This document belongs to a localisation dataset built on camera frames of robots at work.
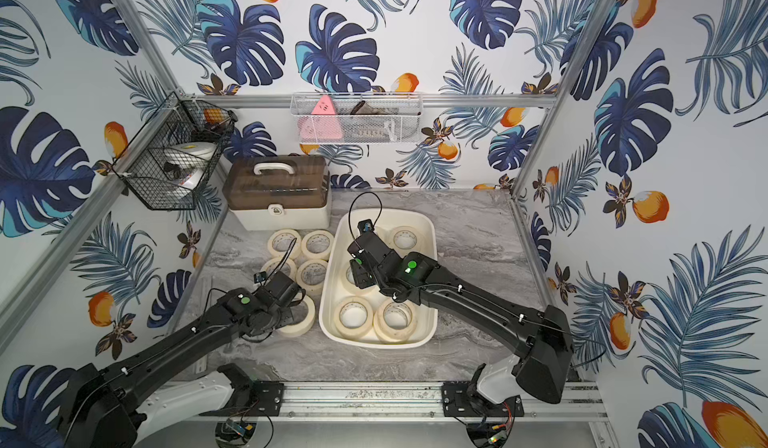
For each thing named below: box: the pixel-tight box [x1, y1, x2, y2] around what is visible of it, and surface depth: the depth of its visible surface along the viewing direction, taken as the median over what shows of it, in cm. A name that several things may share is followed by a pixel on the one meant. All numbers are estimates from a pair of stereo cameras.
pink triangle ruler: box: [298, 95, 343, 141], surface depth 92 cm
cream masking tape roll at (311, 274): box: [296, 260, 328, 290], surface depth 99 cm
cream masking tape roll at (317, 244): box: [301, 230, 334, 258], surface depth 105 cm
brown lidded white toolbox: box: [222, 154, 332, 231], surface depth 100 cm
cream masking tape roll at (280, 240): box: [268, 229, 302, 259], surface depth 105 cm
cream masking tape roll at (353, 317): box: [334, 296, 374, 339], surface depth 89 cm
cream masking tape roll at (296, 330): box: [278, 295, 316, 338], surface depth 82 cm
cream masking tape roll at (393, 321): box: [373, 299, 417, 344], surface depth 84 cm
